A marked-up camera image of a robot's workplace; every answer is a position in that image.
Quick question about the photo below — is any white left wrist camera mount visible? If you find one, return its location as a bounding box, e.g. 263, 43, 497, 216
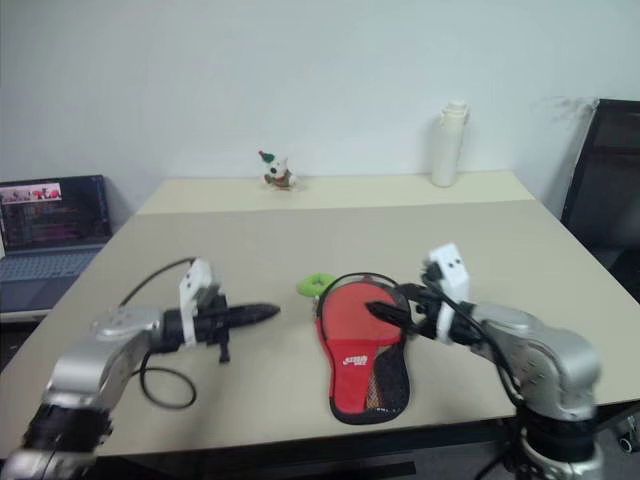
177, 258, 224, 348

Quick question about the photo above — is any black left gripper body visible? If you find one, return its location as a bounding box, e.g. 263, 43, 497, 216
192, 287, 236, 365

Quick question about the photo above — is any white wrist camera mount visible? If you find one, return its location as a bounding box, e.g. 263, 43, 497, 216
177, 258, 224, 348
426, 242, 474, 347

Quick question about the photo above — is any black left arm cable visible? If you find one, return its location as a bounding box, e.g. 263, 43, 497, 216
118, 257, 199, 410

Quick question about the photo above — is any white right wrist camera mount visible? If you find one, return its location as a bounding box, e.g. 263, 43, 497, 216
426, 242, 474, 347

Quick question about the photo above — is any black office chair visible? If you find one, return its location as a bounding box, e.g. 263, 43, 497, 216
559, 98, 640, 302

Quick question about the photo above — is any white plush dog toy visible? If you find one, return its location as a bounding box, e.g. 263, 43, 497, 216
257, 149, 298, 193

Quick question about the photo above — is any open grey laptop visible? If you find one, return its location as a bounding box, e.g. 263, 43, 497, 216
0, 174, 114, 314

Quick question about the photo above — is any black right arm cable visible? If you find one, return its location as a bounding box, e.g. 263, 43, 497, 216
421, 262, 527, 404

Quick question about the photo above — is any red table tennis paddle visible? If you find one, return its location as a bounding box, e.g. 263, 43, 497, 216
321, 283, 402, 347

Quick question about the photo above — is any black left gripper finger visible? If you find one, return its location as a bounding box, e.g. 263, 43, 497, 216
227, 301, 280, 317
227, 310, 282, 328

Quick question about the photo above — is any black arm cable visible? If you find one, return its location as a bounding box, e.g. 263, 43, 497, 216
421, 262, 527, 404
118, 257, 199, 410

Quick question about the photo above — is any black and red paddle case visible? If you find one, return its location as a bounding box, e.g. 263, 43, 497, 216
313, 271, 413, 427

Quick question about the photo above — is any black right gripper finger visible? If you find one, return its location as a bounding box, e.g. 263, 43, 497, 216
366, 301, 417, 335
393, 282, 426, 302

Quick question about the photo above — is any green ring zipper pull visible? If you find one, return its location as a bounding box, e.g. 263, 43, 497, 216
295, 272, 337, 298

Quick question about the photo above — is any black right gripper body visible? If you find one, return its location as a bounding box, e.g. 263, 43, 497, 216
402, 280, 444, 343

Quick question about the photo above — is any white water bottle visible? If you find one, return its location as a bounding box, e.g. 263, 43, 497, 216
430, 99, 472, 189

